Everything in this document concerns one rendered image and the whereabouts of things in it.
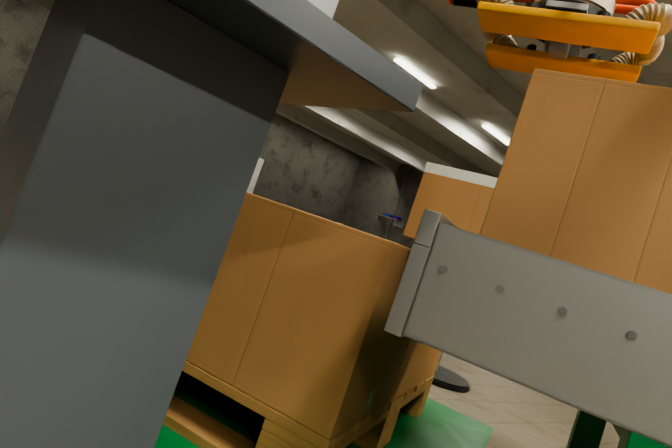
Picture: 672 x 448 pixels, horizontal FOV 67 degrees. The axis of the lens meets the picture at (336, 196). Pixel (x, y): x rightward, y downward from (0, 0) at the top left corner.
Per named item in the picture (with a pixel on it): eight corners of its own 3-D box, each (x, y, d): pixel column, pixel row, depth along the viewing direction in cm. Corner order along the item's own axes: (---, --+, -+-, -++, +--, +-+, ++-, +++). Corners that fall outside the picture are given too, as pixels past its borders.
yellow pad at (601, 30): (648, 55, 102) (655, 32, 103) (658, 31, 93) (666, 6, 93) (480, 31, 116) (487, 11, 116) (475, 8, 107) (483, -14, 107)
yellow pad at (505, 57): (631, 91, 120) (638, 71, 120) (639, 74, 110) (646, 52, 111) (488, 67, 133) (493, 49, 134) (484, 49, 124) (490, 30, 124)
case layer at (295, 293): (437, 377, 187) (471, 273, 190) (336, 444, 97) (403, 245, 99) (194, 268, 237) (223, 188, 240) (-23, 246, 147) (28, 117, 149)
